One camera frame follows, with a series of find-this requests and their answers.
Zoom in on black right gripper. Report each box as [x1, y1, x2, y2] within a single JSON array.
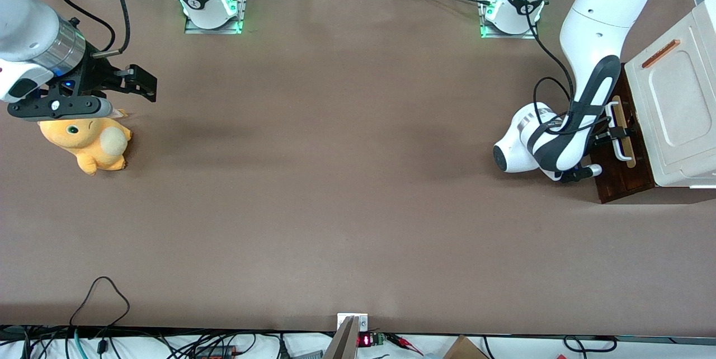
[[40, 57, 158, 103]]

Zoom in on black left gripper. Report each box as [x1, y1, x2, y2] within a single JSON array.
[[587, 126, 637, 150]]

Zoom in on white drawer handle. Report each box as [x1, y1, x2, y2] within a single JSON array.
[[606, 101, 634, 162]]

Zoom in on tan handle backing plate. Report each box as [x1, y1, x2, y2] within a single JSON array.
[[611, 95, 637, 168]]

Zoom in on brown wooden drawer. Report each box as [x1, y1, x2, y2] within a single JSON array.
[[582, 63, 655, 204]]

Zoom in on cream and brown drawer cabinet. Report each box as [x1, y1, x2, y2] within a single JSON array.
[[599, 0, 716, 204]]

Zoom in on orange plush toy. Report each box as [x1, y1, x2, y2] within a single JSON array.
[[38, 116, 133, 176]]

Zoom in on orange strip on cabinet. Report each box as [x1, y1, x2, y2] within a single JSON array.
[[642, 39, 681, 69]]

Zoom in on brown cardboard piece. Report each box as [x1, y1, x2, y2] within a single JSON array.
[[445, 336, 490, 359]]

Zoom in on black and orange device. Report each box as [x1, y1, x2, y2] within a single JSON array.
[[193, 345, 241, 359]]

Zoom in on red and black probe clips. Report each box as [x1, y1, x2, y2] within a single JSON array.
[[385, 333, 424, 356]]

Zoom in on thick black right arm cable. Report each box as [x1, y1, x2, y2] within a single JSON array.
[[92, 0, 132, 59]]

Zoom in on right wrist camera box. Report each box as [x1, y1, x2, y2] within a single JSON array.
[[7, 96, 114, 122]]

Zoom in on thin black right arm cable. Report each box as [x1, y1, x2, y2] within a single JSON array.
[[51, 0, 117, 51]]

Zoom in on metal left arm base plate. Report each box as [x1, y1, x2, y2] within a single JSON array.
[[480, 0, 539, 40]]

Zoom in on black coiled cable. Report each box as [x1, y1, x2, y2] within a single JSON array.
[[562, 335, 619, 354]]

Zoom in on black looped cable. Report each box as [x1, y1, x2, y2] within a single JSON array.
[[69, 276, 131, 329]]

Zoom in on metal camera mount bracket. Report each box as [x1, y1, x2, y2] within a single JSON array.
[[322, 313, 369, 359]]

